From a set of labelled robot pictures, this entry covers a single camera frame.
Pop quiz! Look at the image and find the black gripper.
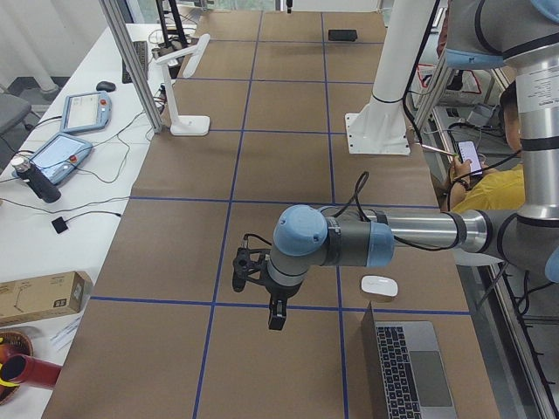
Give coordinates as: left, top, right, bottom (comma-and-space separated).
266, 280, 301, 331

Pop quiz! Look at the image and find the grey laptop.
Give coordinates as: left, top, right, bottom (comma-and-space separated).
361, 306, 458, 418

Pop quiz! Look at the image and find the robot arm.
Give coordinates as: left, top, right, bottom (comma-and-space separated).
260, 1, 558, 330

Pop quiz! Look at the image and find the white computer mouse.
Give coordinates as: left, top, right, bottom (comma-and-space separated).
361, 275, 398, 300

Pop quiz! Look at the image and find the black mouse pad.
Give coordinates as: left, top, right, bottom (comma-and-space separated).
328, 29, 358, 42

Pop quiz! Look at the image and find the black computer mouse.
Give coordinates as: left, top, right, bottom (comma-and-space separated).
96, 80, 116, 93

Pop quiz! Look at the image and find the small black square device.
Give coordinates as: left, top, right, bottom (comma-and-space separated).
51, 216, 69, 234

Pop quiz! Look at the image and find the smartphone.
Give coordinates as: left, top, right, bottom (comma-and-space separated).
456, 141, 482, 175

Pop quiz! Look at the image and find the cardboard box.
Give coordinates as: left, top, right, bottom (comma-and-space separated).
1, 271, 93, 326

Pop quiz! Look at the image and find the person in yellow shirt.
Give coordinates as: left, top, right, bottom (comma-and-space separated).
440, 82, 525, 213

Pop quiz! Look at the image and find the red cylinder container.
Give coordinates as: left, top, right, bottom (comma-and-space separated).
1, 354, 62, 389

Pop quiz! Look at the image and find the woven basket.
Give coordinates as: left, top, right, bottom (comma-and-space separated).
1, 330, 33, 404

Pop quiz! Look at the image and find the lower teach pendant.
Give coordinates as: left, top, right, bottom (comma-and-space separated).
27, 133, 93, 185

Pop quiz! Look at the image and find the teach pendant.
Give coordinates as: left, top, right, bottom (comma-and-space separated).
60, 91, 112, 134
27, 133, 93, 185

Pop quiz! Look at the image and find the black water bottle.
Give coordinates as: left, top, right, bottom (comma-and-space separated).
10, 155, 61, 203

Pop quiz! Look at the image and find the upper teach pendant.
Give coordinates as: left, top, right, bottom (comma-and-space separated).
60, 91, 112, 134

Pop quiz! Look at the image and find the black keyboard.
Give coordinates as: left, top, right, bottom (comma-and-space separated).
121, 40, 149, 85

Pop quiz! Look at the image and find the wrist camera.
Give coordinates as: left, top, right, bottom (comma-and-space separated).
232, 233, 272, 292

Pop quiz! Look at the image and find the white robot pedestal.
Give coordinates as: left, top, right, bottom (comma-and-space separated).
345, 0, 438, 155

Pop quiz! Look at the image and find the aluminium frame post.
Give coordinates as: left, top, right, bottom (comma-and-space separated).
99, 0, 162, 134

